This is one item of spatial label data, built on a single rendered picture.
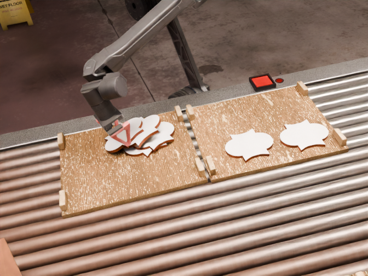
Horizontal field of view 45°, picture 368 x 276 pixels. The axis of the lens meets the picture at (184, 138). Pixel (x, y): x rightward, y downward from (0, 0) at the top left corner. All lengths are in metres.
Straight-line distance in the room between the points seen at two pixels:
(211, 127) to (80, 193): 0.46
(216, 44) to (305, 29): 0.76
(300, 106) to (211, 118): 0.29
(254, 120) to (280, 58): 2.18
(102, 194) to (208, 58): 2.50
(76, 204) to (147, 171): 0.22
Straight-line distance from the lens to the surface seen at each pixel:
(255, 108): 1.49
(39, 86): 3.74
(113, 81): 1.23
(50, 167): 1.45
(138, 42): 1.30
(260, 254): 1.11
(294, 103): 1.52
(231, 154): 1.31
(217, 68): 3.50
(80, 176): 1.35
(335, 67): 1.75
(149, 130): 1.36
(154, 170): 1.30
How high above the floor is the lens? 1.83
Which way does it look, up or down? 40 degrees down
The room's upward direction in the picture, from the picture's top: 8 degrees counter-clockwise
